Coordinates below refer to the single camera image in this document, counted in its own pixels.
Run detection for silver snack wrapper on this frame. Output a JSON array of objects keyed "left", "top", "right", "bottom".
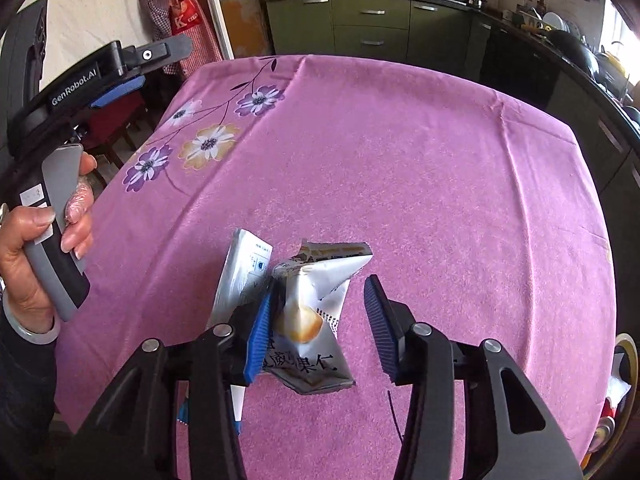
[{"left": 264, "top": 240, "right": 373, "bottom": 396}]

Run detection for black forearm sleeve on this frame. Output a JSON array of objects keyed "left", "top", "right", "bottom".
[{"left": 1, "top": 316, "right": 58, "bottom": 479}]

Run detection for green lower kitchen cabinets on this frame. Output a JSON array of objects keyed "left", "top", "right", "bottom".
[{"left": 264, "top": 0, "right": 472, "bottom": 76}]

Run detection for person's left hand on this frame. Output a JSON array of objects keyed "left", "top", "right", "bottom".
[{"left": 1, "top": 153, "right": 96, "bottom": 334}]

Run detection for dark red wooden chair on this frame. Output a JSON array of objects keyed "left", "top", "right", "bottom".
[{"left": 82, "top": 90, "right": 154, "bottom": 169}]

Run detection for silver foil packet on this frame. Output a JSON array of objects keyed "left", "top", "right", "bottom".
[{"left": 206, "top": 229, "right": 272, "bottom": 430}]

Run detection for red checkered apron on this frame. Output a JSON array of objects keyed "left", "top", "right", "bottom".
[{"left": 139, "top": 0, "right": 222, "bottom": 79}]

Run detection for pink floral tablecloth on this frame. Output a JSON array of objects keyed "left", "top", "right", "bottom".
[{"left": 55, "top": 55, "right": 615, "bottom": 479}]

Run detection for dark cabinets under sink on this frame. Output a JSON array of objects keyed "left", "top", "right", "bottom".
[{"left": 464, "top": 11, "right": 639, "bottom": 335}]

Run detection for large black wok on counter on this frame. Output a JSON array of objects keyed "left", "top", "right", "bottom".
[{"left": 547, "top": 29, "right": 599, "bottom": 79}]

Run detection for silver bracelet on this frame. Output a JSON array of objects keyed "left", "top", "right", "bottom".
[{"left": 0, "top": 288, "right": 62, "bottom": 346}]

